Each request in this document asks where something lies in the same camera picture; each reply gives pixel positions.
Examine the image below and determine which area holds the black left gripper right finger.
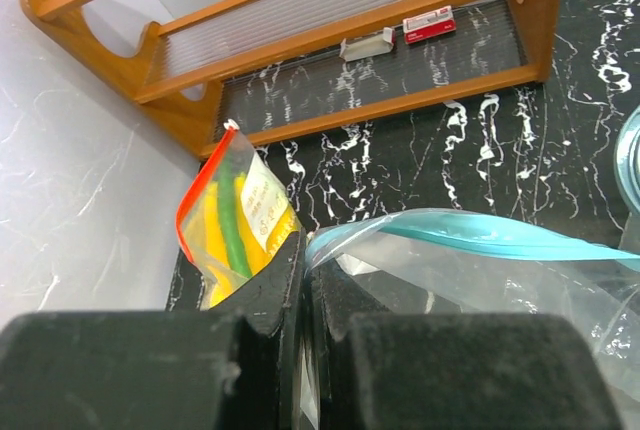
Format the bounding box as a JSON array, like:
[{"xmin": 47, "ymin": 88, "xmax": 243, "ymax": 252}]
[{"xmin": 304, "ymin": 262, "xmax": 620, "ymax": 429}]

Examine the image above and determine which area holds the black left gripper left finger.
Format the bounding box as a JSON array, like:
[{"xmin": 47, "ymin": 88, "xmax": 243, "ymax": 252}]
[{"xmin": 1, "ymin": 231, "xmax": 306, "ymax": 429}]

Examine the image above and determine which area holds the clear bag blue zipper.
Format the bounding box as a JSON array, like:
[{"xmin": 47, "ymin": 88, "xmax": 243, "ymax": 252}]
[{"xmin": 306, "ymin": 209, "xmax": 639, "ymax": 429}]

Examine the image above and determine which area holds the yellow banana bunch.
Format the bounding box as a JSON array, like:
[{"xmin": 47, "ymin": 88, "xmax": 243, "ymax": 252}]
[{"xmin": 183, "ymin": 183, "xmax": 300, "ymax": 310}]

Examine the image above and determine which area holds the clear bag orange zipper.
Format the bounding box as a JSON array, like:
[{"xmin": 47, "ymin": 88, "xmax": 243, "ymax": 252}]
[{"xmin": 176, "ymin": 119, "xmax": 301, "ymax": 310}]

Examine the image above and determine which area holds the green chili pepper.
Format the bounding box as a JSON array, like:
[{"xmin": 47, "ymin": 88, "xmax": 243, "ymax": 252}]
[{"xmin": 217, "ymin": 159, "xmax": 252, "ymax": 278}]

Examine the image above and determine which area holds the orange wooden shelf rack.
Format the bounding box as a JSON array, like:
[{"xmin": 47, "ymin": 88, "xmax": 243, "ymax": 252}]
[{"xmin": 21, "ymin": 0, "xmax": 559, "ymax": 158}]

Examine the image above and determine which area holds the open white small box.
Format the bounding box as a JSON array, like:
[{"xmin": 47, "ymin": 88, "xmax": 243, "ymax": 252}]
[{"xmin": 339, "ymin": 27, "xmax": 395, "ymax": 62}]

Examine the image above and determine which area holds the light green plastic basket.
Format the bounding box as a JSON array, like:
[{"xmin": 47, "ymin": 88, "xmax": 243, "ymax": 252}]
[{"xmin": 614, "ymin": 106, "xmax": 640, "ymax": 215}]

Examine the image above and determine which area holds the red white small box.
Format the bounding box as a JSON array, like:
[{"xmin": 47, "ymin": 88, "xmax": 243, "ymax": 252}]
[{"xmin": 403, "ymin": 6, "xmax": 456, "ymax": 45}]

